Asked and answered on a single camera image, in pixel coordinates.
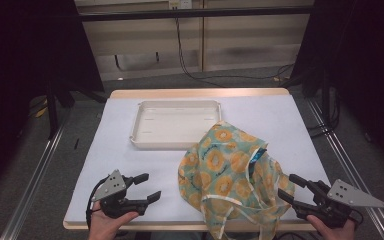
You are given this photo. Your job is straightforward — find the black floor cables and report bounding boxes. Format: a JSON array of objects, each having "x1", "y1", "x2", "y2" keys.
[{"x1": 307, "y1": 87, "x2": 342, "y2": 139}]

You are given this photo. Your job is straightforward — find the black horizontal bar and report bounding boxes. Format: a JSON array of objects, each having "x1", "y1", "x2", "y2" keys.
[{"x1": 79, "y1": 5, "x2": 315, "y2": 23}]

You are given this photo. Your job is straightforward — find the black curtain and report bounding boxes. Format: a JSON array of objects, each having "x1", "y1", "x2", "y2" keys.
[
  {"x1": 0, "y1": 0, "x2": 105, "y2": 201},
  {"x1": 289, "y1": 0, "x2": 384, "y2": 175}
]

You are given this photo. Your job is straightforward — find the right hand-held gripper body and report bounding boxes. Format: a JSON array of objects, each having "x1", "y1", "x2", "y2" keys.
[{"x1": 293, "y1": 178, "x2": 384, "y2": 230}]

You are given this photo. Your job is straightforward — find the black wall cable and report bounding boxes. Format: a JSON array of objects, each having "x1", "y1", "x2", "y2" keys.
[{"x1": 174, "y1": 18, "x2": 295, "y2": 89}]

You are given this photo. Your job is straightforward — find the orange print cloth bag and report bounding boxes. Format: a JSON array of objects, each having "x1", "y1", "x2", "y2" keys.
[{"x1": 177, "y1": 120, "x2": 296, "y2": 240}]

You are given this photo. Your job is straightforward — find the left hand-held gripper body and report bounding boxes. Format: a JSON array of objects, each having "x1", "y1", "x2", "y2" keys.
[{"x1": 90, "y1": 169, "x2": 148, "y2": 220}]

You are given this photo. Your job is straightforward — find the black stand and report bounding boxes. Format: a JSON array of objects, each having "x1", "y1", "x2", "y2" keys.
[{"x1": 44, "y1": 83, "x2": 62, "y2": 140}]

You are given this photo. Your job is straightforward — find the person's right hand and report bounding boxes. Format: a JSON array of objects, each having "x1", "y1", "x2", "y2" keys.
[{"x1": 306, "y1": 214, "x2": 356, "y2": 240}]

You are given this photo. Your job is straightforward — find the metal floor rail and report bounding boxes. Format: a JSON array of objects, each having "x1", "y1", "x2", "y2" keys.
[
  {"x1": 0, "y1": 109, "x2": 74, "y2": 240},
  {"x1": 304, "y1": 98, "x2": 384, "y2": 240}
]

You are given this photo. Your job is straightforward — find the white wall socket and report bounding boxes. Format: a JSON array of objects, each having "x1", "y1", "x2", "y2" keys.
[{"x1": 168, "y1": 0, "x2": 193, "y2": 10}]

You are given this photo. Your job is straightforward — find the person's left hand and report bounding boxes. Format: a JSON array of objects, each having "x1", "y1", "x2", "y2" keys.
[{"x1": 88, "y1": 200, "x2": 141, "y2": 240}]

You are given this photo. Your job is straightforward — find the white plastic tray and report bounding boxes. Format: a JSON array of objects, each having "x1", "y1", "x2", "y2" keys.
[{"x1": 129, "y1": 99, "x2": 222, "y2": 151}]

